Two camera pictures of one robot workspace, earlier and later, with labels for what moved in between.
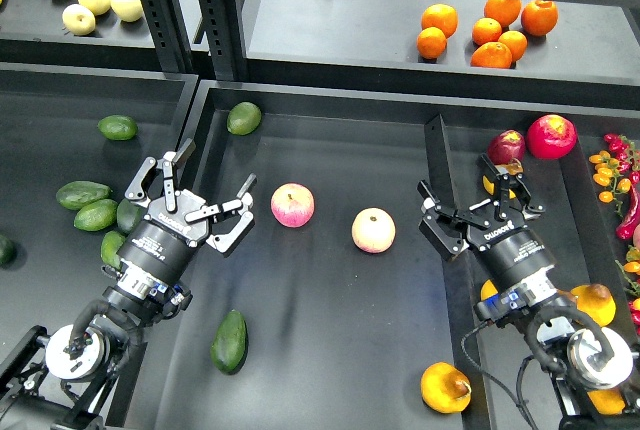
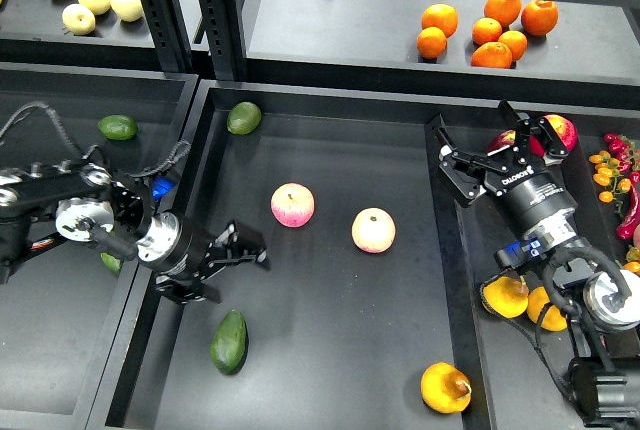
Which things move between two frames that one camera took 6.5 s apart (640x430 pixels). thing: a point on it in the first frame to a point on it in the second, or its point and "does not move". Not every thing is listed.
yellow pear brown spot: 445,388 does not move
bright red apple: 551,136 does not move
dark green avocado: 230,342 does not move
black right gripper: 513,251 to 529,194
